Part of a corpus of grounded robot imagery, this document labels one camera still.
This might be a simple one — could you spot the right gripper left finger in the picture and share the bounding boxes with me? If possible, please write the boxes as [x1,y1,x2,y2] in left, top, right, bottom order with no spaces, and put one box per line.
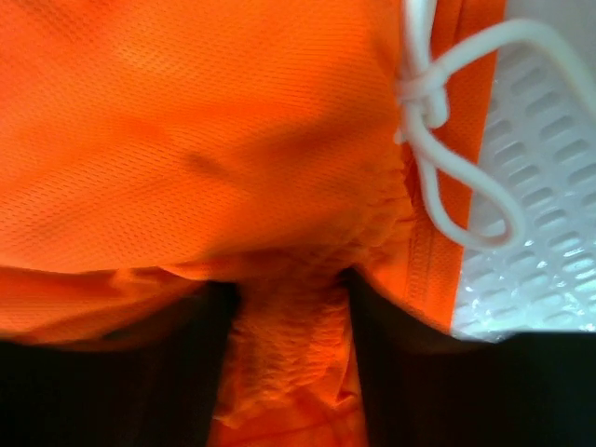
[1,282,239,446]

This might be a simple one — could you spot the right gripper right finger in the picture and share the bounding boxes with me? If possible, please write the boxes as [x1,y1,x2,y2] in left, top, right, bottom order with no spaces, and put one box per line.
[342,269,595,446]

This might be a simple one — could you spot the orange mesh shorts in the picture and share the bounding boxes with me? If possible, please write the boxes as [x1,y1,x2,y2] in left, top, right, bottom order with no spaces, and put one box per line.
[0,0,508,447]

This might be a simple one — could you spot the white plastic basket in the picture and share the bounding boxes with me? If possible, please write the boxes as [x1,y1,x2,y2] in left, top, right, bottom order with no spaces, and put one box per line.
[449,0,596,345]

